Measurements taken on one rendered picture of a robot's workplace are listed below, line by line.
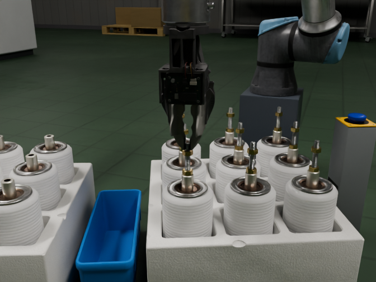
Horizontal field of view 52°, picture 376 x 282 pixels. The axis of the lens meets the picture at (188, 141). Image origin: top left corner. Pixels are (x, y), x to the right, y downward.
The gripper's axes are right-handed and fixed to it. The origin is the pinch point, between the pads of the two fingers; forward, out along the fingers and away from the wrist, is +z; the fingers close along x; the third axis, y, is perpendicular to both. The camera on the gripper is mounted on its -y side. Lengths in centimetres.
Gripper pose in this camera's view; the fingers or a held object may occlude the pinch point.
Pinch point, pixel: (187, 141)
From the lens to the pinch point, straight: 68.8
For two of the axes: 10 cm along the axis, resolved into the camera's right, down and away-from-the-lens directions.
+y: -1.3, 3.4, -9.3
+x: 9.9, 0.5, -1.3
